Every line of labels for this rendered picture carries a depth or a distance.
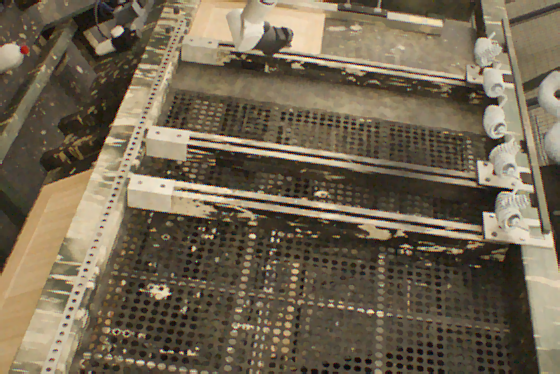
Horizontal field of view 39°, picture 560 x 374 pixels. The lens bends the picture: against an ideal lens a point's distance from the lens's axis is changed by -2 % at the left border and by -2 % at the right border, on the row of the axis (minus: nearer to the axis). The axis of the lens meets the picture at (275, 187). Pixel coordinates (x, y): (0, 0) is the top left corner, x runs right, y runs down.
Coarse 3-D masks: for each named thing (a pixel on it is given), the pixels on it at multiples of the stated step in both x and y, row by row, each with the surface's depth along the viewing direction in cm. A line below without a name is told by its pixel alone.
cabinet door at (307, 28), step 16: (208, 0) 309; (224, 0) 311; (208, 16) 301; (224, 16) 302; (272, 16) 306; (288, 16) 306; (304, 16) 307; (320, 16) 308; (192, 32) 292; (208, 32) 293; (224, 32) 294; (304, 32) 299; (320, 32) 300; (304, 48) 291; (320, 48) 291
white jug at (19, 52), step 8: (0, 48) 314; (8, 48) 312; (16, 48) 313; (24, 48) 312; (0, 56) 312; (8, 56) 312; (16, 56) 313; (0, 64) 314; (8, 64) 313; (16, 64) 315; (0, 72) 318
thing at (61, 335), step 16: (176, 32) 284; (160, 64) 268; (160, 80) 262; (144, 112) 249; (144, 128) 243; (112, 192) 221; (112, 208) 217; (96, 240) 208; (96, 256) 204; (80, 272) 199; (80, 288) 196; (64, 320) 188; (64, 336) 185; (48, 368) 178
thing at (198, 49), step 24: (192, 48) 277; (216, 48) 276; (504, 48) 263; (288, 72) 279; (312, 72) 278; (336, 72) 277; (360, 72) 276; (384, 72) 275; (408, 72) 278; (432, 72) 278; (480, 72) 272; (504, 72) 276; (432, 96) 279; (456, 96) 278; (480, 96) 276
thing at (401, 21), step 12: (228, 0) 311; (240, 0) 311; (288, 0) 311; (300, 0) 312; (324, 12) 310; (336, 12) 309; (348, 12) 309; (384, 24) 310; (396, 24) 310; (408, 24) 309; (420, 24) 308; (432, 24) 308
